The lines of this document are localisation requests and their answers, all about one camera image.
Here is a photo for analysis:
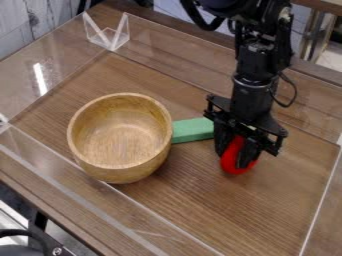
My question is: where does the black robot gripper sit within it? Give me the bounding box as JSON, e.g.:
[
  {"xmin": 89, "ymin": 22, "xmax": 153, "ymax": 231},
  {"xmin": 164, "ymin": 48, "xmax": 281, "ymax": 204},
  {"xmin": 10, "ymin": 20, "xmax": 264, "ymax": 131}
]
[{"xmin": 202, "ymin": 75, "xmax": 288, "ymax": 169}]

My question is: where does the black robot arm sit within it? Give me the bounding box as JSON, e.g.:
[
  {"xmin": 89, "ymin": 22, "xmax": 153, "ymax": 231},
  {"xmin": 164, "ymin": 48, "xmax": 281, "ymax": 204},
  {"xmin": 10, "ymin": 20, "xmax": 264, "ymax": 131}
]
[{"xmin": 180, "ymin": 0, "xmax": 293, "ymax": 175}]

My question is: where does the black table leg clamp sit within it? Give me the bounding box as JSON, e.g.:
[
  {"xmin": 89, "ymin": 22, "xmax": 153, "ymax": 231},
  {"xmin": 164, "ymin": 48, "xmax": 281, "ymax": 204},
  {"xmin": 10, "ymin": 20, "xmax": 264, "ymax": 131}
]
[{"xmin": 27, "ymin": 210, "xmax": 76, "ymax": 256}]

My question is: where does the wooden bowl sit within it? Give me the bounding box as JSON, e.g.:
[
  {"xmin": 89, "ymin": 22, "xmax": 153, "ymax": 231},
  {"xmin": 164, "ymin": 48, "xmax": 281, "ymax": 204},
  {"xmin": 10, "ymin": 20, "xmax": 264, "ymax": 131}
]
[{"xmin": 66, "ymin": 92, "xmax": 172, "ymax": 184}]

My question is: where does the red felt strawberry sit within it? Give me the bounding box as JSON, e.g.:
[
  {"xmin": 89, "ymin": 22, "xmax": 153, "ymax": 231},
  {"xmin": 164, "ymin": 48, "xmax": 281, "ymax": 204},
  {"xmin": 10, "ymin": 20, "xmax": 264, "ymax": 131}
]
[{"xmin": 220, "ymin": 135, "xmax": 257, "ymax": 175}]

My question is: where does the clear acrylic corner bracket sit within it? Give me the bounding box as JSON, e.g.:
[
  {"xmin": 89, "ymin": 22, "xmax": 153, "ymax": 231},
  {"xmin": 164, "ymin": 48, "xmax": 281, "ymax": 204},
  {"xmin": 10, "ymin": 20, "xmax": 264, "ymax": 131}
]
[{"xmin": 81, "ymin": 12, "xmax": 129, "ymax": 52}]

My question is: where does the green rectangular block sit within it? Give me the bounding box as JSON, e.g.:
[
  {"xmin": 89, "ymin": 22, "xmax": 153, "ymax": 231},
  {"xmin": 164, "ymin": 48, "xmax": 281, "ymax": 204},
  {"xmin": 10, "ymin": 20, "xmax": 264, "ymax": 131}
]
[{"xmin": 172, "ymin": 117, "xmax": 213, "ymax": 144}]

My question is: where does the wooden furniture frame background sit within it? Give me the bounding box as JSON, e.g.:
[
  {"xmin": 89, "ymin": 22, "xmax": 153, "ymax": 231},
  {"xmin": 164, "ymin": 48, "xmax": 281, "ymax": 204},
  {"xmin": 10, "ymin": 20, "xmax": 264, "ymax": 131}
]
[{"xmin": 289, "ymin": 0, "xmax": 342, "ymax": 62}]

